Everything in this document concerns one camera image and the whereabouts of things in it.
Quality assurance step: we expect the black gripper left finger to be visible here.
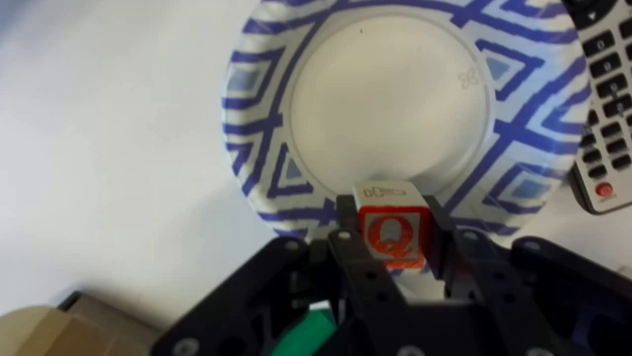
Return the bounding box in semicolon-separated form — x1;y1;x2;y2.
148;191;413;356

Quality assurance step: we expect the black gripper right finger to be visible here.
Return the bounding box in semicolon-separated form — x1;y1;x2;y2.
423;193;632;356

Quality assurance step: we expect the wooden letter Q block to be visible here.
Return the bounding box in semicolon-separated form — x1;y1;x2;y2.
352;180;436;273

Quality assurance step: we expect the blue white patterned paper bowl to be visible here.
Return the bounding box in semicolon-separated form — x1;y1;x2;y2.
219;0;592;243

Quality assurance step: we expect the brown cardboard box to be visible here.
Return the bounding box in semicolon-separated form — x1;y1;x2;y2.
0;288;174;356

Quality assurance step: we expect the green plastic block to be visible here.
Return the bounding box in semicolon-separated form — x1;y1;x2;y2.
269;300;340;356

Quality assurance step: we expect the grey remote control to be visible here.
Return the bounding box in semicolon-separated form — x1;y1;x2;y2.
561;0;632;217

